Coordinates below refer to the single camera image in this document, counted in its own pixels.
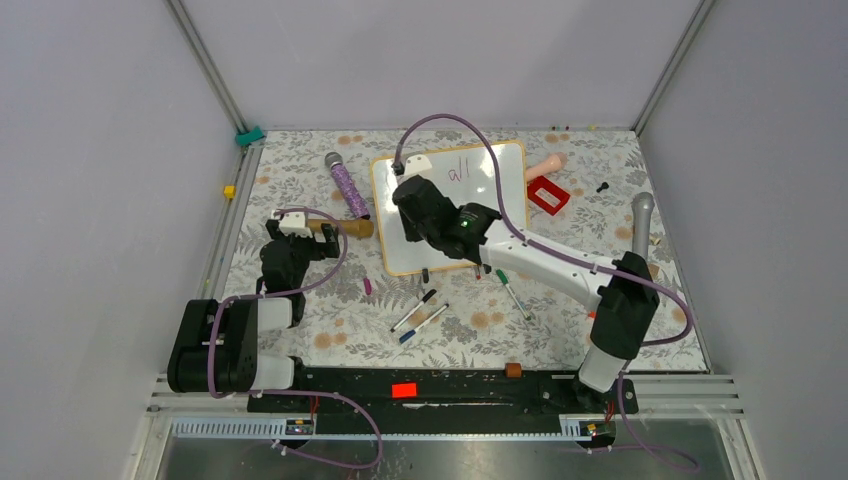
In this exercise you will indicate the blue cap whiteboard marker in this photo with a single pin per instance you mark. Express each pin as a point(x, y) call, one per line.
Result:
point(411, 333)

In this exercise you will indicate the red label sticker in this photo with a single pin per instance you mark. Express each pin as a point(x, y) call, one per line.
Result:
point(404, 390)

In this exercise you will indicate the orange brown cylinder block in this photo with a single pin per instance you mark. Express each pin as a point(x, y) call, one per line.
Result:
point(513, 370)

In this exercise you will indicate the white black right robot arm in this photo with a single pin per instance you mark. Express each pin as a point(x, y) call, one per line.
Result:
point(617, 291)

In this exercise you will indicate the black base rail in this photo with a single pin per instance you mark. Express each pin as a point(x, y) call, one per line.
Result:
point(446, 398)

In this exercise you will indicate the red plastic tray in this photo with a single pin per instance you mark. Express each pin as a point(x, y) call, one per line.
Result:
point(547, 195)

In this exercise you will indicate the white cable duct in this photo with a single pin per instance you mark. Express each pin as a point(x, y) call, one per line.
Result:
point(554, 428)

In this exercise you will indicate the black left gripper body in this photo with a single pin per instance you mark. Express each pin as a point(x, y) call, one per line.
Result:
point(305, 247)

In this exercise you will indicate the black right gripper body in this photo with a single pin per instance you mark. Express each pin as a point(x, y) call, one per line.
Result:
point(416, 232)

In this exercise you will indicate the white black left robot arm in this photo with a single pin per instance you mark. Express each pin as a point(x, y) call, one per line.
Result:
point(222, 341)

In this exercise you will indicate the wooden rolling pin handle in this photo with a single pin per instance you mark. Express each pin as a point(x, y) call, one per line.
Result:
point(358, 228)

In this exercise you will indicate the teal corner clamp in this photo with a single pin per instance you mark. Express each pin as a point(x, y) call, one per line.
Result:
point(249, 137)

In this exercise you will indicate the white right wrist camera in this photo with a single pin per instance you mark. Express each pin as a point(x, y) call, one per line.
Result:
point(418, 164)

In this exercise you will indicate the floral table mat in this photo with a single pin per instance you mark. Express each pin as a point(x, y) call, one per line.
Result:
point(482, 328)

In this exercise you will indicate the green cap marker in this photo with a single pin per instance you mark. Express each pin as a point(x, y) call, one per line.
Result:
point(506, 284)

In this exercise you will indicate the silver microphone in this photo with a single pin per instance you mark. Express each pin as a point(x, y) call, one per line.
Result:
point(642, 205)

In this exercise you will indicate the purple glitter microphone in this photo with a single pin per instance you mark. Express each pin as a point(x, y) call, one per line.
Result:
point(346, 185)

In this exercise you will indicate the black cap whiteboard marker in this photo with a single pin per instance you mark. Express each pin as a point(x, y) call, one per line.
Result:
point(426, 297)

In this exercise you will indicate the yellow framed whiteboard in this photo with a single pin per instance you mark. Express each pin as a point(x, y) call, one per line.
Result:
point(463, 174)

